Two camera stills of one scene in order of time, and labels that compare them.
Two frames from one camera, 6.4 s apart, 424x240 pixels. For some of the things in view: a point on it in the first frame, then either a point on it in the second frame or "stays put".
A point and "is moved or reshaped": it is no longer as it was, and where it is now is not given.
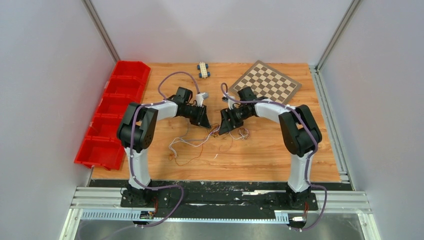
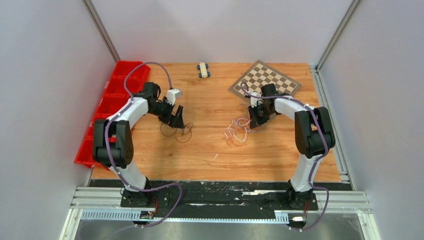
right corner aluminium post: (352, 9) stays put
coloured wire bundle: (185, 150) is moved or reshaped
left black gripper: (202, 119) to (176, 121)
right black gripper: (228, 125) to (256, 121)
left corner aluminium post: (96, 20) stays put
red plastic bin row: (101, 148) stays put
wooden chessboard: (267, 83) stays put
